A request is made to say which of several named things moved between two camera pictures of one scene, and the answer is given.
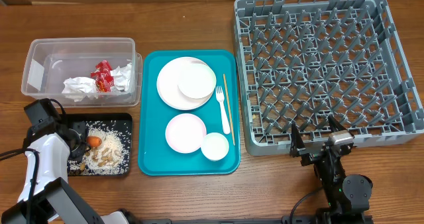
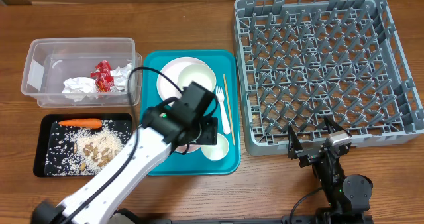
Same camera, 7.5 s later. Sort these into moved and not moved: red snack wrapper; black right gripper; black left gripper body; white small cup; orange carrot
Moved: orange carrot; black left gripper body
Not moved: red snack wrapper; black right gripper; white small cup
